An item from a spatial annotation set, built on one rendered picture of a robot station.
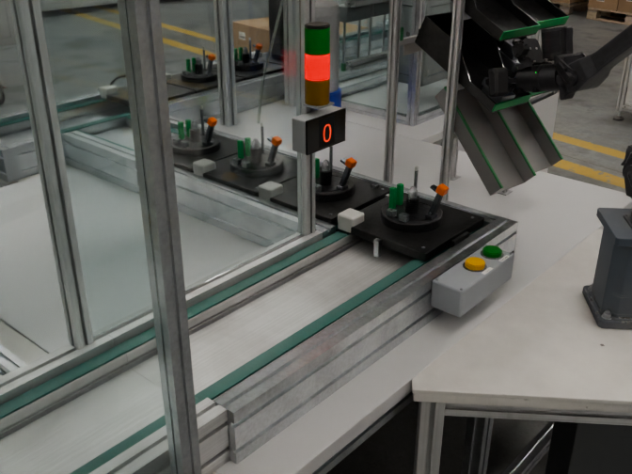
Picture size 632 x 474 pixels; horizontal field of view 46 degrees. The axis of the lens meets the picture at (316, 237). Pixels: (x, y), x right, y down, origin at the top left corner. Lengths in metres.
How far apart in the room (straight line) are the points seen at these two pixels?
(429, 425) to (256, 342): 0.36
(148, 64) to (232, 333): 0.70
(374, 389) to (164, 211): 0.62
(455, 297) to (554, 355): 0.21
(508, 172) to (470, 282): 0.48
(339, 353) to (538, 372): 0.38
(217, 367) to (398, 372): 0.33
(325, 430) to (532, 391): 0.38
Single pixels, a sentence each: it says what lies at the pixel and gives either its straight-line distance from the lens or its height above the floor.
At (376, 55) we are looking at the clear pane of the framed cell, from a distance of 2.76.
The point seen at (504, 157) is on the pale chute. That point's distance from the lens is 1.91.
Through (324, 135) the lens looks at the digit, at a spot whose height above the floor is 1.20.
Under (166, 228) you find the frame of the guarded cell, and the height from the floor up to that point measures 1.31.
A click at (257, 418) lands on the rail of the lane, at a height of 0.92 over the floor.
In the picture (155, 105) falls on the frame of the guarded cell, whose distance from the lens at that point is 0.82.
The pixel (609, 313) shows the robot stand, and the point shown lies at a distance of 1.61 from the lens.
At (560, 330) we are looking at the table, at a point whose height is 0.86.
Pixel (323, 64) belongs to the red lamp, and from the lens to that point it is 1.49.
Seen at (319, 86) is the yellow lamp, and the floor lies 1.30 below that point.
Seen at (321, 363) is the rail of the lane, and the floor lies 0.94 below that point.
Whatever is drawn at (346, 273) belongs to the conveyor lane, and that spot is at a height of 0.92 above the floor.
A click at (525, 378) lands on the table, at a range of 1.42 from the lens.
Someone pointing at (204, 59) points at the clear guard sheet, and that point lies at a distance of 1.34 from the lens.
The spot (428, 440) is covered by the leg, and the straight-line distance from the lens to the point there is 1.47.
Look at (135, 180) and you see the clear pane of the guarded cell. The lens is 0.84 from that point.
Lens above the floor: 1.68
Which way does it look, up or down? 26 degrees down
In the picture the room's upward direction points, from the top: straight up
